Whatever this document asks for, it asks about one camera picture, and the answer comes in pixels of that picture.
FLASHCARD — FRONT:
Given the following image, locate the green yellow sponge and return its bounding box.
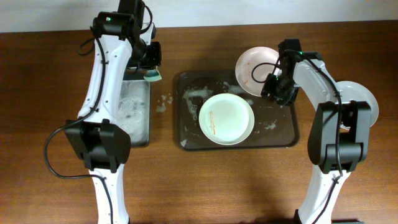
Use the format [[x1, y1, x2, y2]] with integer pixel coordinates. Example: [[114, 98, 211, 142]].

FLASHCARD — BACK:
[[143, 68, 162, 82]]

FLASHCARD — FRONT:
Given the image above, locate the cream white plate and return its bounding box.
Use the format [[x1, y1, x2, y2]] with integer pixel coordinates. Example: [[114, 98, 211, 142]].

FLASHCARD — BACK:
[[198, 93, 255, 146]]

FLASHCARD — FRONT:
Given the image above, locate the light blue plate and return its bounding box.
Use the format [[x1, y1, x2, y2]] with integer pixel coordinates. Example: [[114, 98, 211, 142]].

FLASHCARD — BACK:
[[336, 81, 379, 126]]

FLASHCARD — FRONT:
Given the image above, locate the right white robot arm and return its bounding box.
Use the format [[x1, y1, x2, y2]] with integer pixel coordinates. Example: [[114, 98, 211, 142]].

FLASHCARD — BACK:
[[261, 39, 379, 223]]

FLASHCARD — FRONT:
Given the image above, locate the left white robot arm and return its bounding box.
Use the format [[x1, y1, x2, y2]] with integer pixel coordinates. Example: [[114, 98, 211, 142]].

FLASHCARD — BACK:
[[64, 1, 162, 223]]

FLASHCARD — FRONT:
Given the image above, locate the dark brown serving tray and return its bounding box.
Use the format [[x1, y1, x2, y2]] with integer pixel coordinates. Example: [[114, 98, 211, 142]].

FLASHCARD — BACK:
[[175, 70, 299, 151]]

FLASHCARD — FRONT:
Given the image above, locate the black soapy water tray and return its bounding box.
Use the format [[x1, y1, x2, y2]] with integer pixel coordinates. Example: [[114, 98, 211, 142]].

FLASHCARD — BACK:
[[118, 70, 151, 147]]

